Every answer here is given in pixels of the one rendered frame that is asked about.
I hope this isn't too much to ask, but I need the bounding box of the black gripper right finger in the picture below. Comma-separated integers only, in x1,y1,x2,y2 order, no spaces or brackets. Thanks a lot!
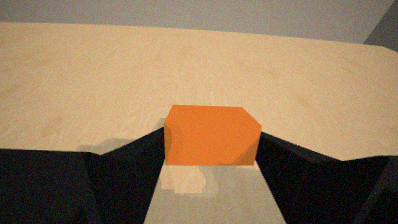
255,131,398,224

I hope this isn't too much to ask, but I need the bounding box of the orange block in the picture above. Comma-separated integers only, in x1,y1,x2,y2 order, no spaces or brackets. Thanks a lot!
164,105,262,166

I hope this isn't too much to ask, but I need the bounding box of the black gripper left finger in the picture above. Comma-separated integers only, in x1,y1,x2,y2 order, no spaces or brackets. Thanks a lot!
0,127,165,224

